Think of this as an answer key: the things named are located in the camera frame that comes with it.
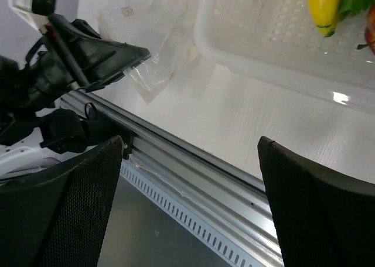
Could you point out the yellow banana bunch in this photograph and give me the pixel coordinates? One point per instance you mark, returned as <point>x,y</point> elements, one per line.
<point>324,13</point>

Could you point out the white perforated plastic basket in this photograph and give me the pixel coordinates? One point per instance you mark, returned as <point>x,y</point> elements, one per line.
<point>276,41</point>

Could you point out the aluminium front rail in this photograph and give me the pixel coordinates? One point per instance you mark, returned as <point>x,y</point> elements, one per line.
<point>227,197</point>

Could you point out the clear polka-dot zip bag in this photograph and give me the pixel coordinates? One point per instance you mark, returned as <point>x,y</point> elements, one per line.
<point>164,27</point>

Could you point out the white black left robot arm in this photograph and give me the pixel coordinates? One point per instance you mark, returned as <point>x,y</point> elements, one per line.
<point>28,135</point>

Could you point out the white slotted cable duct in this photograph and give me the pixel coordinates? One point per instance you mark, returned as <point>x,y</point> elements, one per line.
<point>201,229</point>

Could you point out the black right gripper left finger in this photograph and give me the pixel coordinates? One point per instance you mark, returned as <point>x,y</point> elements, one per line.
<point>59,216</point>

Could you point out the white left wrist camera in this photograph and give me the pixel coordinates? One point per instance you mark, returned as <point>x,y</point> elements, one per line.
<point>34,12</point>

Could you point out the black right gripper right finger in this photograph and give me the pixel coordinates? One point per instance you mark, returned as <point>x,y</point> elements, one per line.
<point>322,217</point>

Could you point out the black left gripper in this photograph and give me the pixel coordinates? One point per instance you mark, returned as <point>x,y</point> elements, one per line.
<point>68,56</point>

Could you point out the dark red apple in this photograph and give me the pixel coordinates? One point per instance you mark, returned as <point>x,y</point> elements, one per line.
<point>369,31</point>

